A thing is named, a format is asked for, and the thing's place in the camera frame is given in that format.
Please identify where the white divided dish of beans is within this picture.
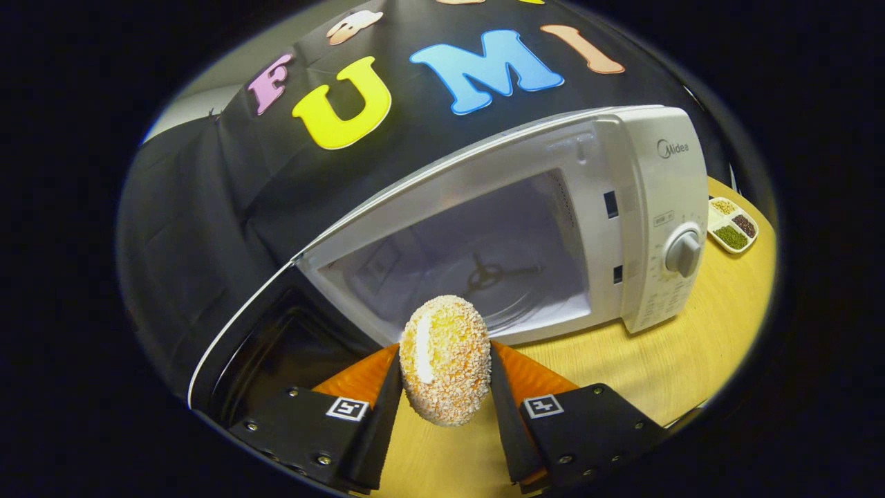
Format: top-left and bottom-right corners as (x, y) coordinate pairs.
(707, 196), (760, 255)

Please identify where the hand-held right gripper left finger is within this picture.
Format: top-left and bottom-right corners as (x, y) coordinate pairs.
(228, 344), (403, 495)

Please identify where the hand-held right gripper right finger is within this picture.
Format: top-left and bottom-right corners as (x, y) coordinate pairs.
(489, 340), (668, 493)

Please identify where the black backdrop cloth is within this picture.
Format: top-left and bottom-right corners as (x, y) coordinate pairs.
(118, 0), (734, 395)

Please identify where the white microwave oven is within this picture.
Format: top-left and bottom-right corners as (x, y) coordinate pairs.
(187, 104), (709, 416)

